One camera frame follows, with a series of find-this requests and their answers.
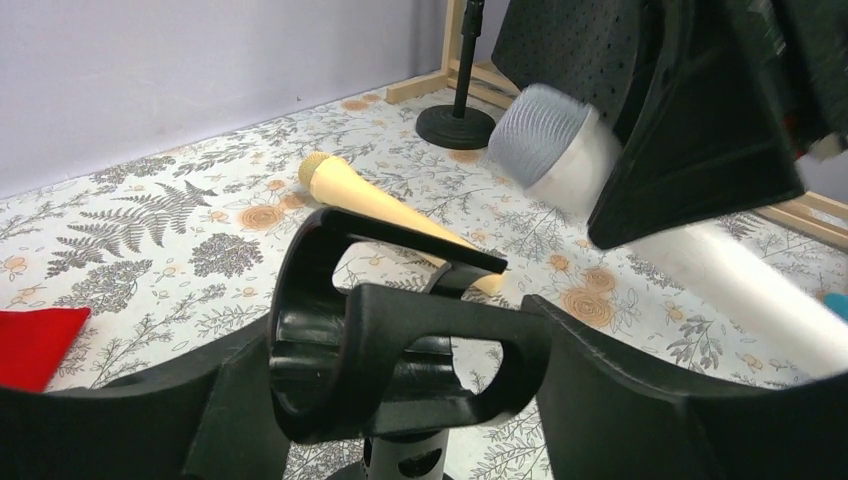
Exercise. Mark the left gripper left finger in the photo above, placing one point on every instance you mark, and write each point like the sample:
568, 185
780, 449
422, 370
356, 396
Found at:
206, 414

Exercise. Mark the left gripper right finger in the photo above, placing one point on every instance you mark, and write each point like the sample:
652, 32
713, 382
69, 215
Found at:
611, 411

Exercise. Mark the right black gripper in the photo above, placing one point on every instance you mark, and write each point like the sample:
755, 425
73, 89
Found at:
736, 83

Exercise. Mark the white microphone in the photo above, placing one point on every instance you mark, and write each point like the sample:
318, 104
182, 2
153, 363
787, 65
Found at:
562, 154

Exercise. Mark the black mic stand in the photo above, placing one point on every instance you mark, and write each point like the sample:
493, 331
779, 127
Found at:
460, 127
394, 368

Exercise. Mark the dark grey hanging cloth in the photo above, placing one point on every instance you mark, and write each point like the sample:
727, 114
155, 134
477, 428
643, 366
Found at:
589, 50

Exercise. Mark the floral table mat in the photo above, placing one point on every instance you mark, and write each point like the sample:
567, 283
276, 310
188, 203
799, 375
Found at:
179, 249

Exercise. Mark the red folded cloth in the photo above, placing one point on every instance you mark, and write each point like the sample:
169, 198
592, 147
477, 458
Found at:
34, 343

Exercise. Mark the teal blue microphone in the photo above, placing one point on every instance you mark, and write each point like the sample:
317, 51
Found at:
838, 303

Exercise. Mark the cream yellow microphone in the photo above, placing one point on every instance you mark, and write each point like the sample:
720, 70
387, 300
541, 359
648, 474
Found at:
332, 181

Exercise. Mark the wooden frame rack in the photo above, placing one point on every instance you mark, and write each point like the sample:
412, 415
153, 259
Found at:
645, 117

